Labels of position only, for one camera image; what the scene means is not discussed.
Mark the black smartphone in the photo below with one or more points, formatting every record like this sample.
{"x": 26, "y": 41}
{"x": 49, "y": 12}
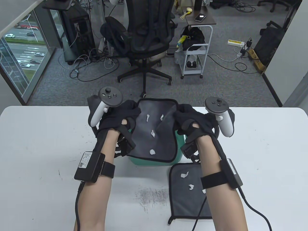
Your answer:
{"x": 200, "y": 18}

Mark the person's left hand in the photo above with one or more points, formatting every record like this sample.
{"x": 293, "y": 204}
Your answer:
{"x": 113, "y": 120}

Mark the person's right forearm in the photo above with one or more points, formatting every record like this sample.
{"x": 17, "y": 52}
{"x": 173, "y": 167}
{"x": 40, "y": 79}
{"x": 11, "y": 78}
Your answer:
{"x": 223, "y": 209}

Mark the dark grey hand towel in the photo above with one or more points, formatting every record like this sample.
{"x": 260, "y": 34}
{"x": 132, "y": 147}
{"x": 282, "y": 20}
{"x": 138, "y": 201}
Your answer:
{"x": 144, "y": 144}

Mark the person's left forearm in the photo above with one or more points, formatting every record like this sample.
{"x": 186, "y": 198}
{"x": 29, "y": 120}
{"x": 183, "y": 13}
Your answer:
{"x": 96, "y": 204}

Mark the yellow green toy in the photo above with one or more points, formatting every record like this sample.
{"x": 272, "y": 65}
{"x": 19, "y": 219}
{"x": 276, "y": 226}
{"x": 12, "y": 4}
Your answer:
{"x": 181, "y": 41}

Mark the white cart with dark top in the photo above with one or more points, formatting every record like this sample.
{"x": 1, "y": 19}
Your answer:
{"x": 202, "y": 21}

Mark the black bottle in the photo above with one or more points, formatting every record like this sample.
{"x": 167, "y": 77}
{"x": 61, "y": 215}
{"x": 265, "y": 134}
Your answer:
{"x": 198, "y": 4}

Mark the black chair base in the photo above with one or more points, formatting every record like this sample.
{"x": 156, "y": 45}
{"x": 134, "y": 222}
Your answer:
{"x": 274, "y": 3}

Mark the black bag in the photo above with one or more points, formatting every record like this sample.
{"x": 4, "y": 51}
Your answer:
{"x": 195, "y": 36}

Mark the white plastic bag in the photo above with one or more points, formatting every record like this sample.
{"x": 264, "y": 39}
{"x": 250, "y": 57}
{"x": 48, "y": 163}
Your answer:
{"x": 179, "y": 56}

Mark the grey white hand controller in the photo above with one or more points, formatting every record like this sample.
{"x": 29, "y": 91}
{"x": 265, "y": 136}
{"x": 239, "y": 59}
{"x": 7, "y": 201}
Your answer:
{"x": 216, "y": 104}
{"x": 109, "y": 96}

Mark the yellow cardboard box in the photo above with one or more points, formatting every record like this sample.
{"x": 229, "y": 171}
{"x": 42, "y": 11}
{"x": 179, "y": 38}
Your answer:
{"x": 258, "y": 63}

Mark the white yellow power strip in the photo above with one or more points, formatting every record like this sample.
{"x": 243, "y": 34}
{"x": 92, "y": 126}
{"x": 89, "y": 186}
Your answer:
{"x": 235, "y": 42}

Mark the person's right hand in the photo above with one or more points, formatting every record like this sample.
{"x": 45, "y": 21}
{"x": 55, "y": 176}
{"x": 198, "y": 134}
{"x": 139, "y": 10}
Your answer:
{"x": 190, "y": 113}

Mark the black computer tower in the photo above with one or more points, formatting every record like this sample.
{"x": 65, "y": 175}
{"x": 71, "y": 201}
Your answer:
{"x": 79, "y": 31}

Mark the green plastic bin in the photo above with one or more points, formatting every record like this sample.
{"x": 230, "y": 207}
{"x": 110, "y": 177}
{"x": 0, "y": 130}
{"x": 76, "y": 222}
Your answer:
{"x": 154, "y": 164}

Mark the black mesh office chair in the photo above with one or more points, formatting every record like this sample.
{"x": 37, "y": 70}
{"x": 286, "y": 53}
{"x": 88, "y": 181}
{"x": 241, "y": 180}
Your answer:
{"x": 149, "y": 24}

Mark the pair of black shoes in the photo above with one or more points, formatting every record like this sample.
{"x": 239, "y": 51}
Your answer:
{"x": 191, "y": 64}

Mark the black chair with armrest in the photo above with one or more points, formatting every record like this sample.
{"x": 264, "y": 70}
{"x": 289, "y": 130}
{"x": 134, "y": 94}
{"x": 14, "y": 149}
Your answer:
{"x": 267, "y": 45}

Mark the black wrist sensor box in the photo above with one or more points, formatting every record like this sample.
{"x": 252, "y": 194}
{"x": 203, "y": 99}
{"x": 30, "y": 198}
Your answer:
{"x": 231, "y": 175}
{"x": 89, "y": 166}

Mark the glass window panel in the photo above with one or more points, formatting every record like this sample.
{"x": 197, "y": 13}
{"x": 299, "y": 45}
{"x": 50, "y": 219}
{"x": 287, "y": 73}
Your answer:
{"x": 21, "y": 55}

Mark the pink-backed grey hand towel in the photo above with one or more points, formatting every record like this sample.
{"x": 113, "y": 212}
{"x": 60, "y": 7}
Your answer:
{"x": 185, "y": 204}

